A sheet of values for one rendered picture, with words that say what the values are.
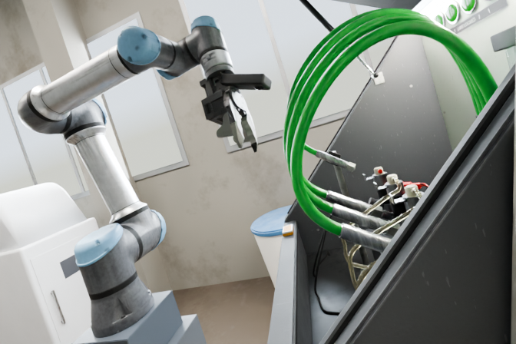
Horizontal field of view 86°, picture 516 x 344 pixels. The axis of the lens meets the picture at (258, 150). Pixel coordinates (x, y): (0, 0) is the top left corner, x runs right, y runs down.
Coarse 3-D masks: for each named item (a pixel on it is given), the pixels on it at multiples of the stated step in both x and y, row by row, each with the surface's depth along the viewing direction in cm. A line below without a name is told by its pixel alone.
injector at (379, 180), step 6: (372, 174) 55; (384, 174) 53; (378, 180) 53; (384, 180) 53; (378, 186) 54; (378, 192) 54; (384, 192) 53; (372, 198) 55; (372, 204) 54; (384, 204) 54; (390, 204) 53; (390, 210) 54
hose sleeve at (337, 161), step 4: (316, 152) 68; (320, 152) 68; (316, 156) 68; (320, 156) 67; (324, 156) 67; (328, 156) 67; (332, 156) 67; (328, 160) 67; (332, 160) 66; (336, 160) 66; (340, 160) 65; (344, 160) 65; (336, 164) 66; (340, 164) 65; (344, 164) 65
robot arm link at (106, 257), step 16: (112, 224) 75; (80, 240) 71; (96, 240) 67; (112, 240) 69; (128, 240) 73; (80, 256) 66; (96, 256) 66; (112, 256) 68; (128, 256) 72; (96, 272) 66; (112, 272) 67; (128, 272) 70; (96, 288) 66
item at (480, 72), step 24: (408, 24) 28; (432, 24) 28; (360, 48) 29; (456, 48) 28; (336, 72) 30; (480, 72) 28; (312, 96) 31; (312, 120) 31; (312, 216) 32; (360, 240) 31; (384, 240) 31
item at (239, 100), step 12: (216, 72) 65; (228, 72) 66; (204, 84) 68; (216, 84) 66; (216, 96) 63; (240, 96) 66; (204, 108) 64; (216, 108) 64; (240, 108) 64; (216, 120) 65
